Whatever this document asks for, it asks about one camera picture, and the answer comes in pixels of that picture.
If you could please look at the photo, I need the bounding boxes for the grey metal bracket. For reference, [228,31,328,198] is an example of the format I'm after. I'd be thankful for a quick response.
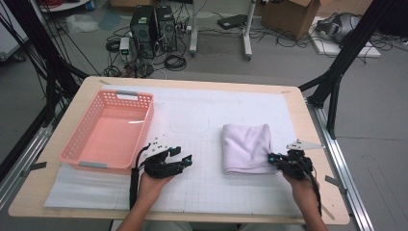
[324,174,349,195]
[21,161,48,177]

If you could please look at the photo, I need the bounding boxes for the person's right hand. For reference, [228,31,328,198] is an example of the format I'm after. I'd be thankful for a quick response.
[283,169,321,208]

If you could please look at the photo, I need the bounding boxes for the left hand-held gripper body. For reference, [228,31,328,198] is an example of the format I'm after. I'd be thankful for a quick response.
[140,138,185,180]

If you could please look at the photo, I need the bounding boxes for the coiled black cable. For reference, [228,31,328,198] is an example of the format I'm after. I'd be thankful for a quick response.
[105,39,121,54]
[164,54,188,72]
[104,64,122,78]

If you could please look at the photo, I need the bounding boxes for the lavender printed towel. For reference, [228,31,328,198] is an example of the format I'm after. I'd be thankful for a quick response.
[220,123,279,176]

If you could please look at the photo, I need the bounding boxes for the white-framed desk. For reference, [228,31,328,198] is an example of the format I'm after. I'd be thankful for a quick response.
[189,0,258,62]

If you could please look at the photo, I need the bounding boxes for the thin black cable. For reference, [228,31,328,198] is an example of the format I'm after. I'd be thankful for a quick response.
[302,160,323,216]

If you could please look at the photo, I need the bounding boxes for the white box with green display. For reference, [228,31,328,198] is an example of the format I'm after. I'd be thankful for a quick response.
[118,37,131,64]

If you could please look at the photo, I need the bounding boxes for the black chair seat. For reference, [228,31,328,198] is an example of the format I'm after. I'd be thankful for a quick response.
[191,223,240,231]

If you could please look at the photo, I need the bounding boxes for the white cabinet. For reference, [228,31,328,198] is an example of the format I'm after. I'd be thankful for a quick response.
[0,6,30,62]

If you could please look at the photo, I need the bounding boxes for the black metal frame post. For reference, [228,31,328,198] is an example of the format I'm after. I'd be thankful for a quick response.
[3,0,89,126]
[297,0,398,140]

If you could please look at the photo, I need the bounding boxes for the brown cardboard box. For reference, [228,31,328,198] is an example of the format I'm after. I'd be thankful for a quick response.
[110,0,152,8]

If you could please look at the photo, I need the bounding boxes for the pink plastic basket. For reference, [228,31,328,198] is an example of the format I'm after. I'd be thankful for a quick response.
[58,90,156,176]

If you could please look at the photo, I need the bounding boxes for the aluminium rail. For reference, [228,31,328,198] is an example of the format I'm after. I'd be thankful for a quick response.
[306,99,375,231]
[0,123,55,210]

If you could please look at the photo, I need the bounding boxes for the black flat device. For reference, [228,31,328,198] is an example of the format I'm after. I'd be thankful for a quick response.
[217,13,248,31]

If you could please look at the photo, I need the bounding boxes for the blue sheet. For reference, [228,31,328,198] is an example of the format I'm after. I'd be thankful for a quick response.
[97,9,123,32]

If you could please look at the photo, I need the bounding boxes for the white gridded foam mat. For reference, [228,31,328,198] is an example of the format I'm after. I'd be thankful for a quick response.
[43,84,311,217]

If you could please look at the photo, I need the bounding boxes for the clear plastic bag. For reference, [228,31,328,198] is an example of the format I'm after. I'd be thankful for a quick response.
[65,13,99,35]

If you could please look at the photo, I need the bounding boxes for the person's left hand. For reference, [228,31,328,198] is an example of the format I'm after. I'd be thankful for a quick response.
[137,172,176,210]

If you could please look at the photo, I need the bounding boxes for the black computer tower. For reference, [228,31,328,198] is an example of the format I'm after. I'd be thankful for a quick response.
[155,5,178,53]
[129,4,158,61]

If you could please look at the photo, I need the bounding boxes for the tangled black floor cables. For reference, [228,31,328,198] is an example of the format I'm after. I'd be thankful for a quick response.
[249,27,321,50]

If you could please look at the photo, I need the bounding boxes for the large open cardboard box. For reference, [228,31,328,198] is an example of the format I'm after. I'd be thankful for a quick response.
[261,0,321,40]

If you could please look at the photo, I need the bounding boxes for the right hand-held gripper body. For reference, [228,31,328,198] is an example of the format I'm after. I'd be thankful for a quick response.
[278,139,325,181]

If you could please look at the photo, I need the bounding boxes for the black ribbed panel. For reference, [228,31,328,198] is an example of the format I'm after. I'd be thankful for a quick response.
[378,0,408,38]

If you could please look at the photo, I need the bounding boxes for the grey rounded device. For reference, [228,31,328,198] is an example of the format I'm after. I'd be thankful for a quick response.
[316,12,364,44]

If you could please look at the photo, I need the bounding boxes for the light wooden cabinet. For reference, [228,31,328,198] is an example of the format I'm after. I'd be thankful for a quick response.
[320,0,374,17]

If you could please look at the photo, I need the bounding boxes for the white foam board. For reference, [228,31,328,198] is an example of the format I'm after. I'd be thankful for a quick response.
[309,15,383,59]

